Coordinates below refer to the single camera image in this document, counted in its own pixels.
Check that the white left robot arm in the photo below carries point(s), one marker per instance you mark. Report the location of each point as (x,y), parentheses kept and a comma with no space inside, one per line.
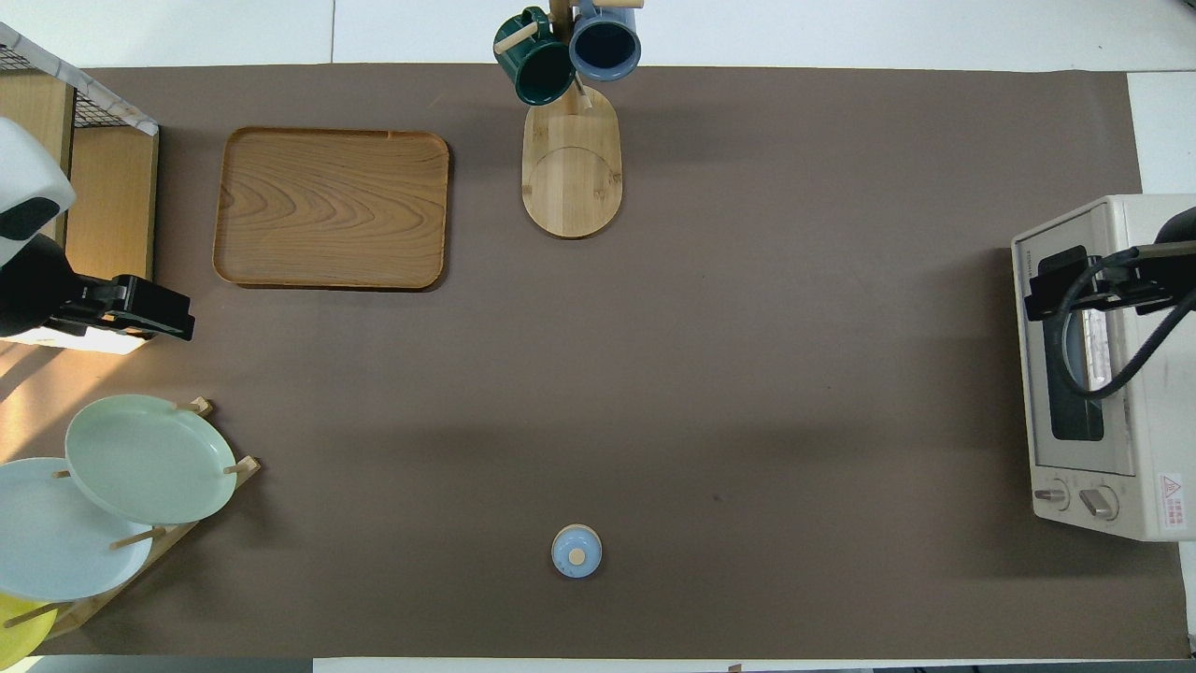
(28,168)

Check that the glass oven door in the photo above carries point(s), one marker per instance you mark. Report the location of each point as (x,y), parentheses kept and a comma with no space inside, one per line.
(1037,421)

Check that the dark green mug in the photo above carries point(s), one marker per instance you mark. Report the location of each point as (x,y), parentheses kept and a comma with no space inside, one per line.
(542,77)

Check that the yellow plate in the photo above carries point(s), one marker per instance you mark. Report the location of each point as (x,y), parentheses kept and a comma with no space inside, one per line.
(23,647)

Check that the silver oven knob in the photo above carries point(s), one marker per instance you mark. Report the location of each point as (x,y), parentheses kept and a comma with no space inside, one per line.
(1099,503)
(1052,496)

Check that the brown table mat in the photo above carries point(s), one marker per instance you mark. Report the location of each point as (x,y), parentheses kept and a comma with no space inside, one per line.
(654,374)

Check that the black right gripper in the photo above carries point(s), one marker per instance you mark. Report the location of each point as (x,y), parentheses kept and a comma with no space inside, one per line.
(1074,280)

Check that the wooden plate rack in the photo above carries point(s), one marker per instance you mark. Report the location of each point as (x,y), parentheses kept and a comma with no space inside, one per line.
(248,465)

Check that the pale green plate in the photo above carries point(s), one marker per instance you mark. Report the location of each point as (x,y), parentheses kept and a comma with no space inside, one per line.
(149,458)

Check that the blue mug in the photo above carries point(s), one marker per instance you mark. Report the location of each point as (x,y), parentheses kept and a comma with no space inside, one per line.
(605,47)

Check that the light blue dinner plate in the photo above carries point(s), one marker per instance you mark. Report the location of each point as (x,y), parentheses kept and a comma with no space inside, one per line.
(56,551)

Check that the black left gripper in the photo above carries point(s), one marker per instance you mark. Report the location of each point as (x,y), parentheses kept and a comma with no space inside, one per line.
(117,304)

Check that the rectangular wooden tray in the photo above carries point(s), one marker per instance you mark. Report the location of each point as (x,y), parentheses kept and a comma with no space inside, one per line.
(327,206)

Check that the wooden mug tree stand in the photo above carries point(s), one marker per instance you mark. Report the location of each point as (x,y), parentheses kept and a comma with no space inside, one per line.
(570,178)

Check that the small blue jar wooden knob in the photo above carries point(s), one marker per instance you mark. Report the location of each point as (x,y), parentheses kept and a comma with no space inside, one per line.
(576,553)

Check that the cream toaster oven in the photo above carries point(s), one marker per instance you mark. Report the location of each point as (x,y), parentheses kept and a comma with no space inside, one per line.
(1159,439)

